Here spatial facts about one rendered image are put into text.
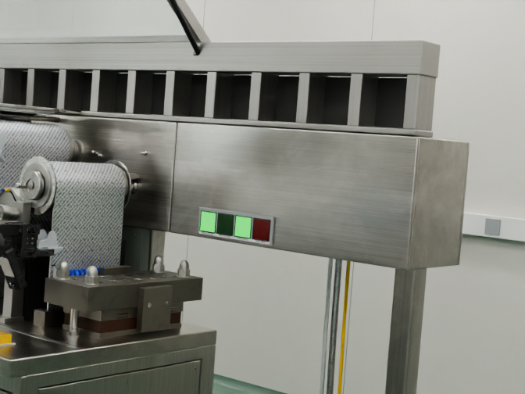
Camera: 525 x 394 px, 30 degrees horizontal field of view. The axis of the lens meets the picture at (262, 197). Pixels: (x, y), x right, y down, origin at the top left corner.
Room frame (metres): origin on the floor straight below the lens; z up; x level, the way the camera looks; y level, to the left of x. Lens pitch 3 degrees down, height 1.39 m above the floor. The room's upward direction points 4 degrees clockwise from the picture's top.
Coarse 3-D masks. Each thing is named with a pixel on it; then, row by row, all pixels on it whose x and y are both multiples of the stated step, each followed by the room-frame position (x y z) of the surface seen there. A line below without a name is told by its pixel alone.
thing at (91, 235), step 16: (64, 208) 2.48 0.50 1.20; (80, 208) 2.52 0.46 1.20; (96, 208) 2.56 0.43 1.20; (112, 208) 2.60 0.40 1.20; (64, 224) 2.48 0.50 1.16; (80, 224) 2.52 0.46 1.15; (96, 224) 2.56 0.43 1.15; (112, 224) 2.61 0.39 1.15; (64, 240) 2.48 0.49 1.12; (80, 240) 2.52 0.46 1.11; (96, 240) 2.56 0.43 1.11; (112, 240) 2.61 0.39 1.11; (64, 256) 2.48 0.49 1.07; (80, 256) 2.53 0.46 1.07; (96, 256) 2.57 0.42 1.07; (112, 256) 2.61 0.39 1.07
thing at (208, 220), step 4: (204, 212) 2.56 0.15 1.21; (204, 216) 2.55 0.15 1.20; (208, 216) 2.55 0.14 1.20; (212, 216) 2.54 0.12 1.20; (204, 220) 2.55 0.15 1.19; (208, 220) 2.55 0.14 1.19; (212, 220) 2.53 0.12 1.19; (204, 224) 2.55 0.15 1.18; (208, 224) 2.54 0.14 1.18; (212, 224) 2.53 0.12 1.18; (200, 228) 2.56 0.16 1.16; (204, 228) 2.55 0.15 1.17; (208, 228) 2.54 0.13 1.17; (212, 228) 2.53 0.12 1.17
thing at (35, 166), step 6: (30, 168) 2.49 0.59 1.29; (36, 168) 2.48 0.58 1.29; (42, 168) 2.46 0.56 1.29; (24, 174) 2.51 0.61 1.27; (48, 174) 2.45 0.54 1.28; (48, 180) 2.45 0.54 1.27; (48, 186) 2.45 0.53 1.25; (48, 192) 2.45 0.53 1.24; (24, 198) 2.51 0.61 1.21; (42, 198) 2.46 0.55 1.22; (36, 204) 2.47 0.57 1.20; (42, 204) 2.46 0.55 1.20
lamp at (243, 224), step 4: (236, 216) 2.49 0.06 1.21; (236, 220) 2.48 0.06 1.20; (240, 220) 2.48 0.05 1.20; (244, 220) 2.47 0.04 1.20; (248, 220) 2.46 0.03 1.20; (236, 224) 2.48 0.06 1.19; (240, 224) 2.48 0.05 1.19; (244, 224) 2.47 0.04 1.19; (248, 224) 2.46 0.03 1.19; (236, 228) 2.48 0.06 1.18; (240, 228) 2.48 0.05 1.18; (244, 228) 2.47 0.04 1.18; (248, 228) 2.46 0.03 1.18; (236, 232) 2.48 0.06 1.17; (240, 232) 2.47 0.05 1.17; (244, 232) 2.47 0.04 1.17; (248, 232) 2.46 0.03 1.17; (240, 236) 2.47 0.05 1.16; (244, 236) 2.47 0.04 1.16; (248, 236) 2.46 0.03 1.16
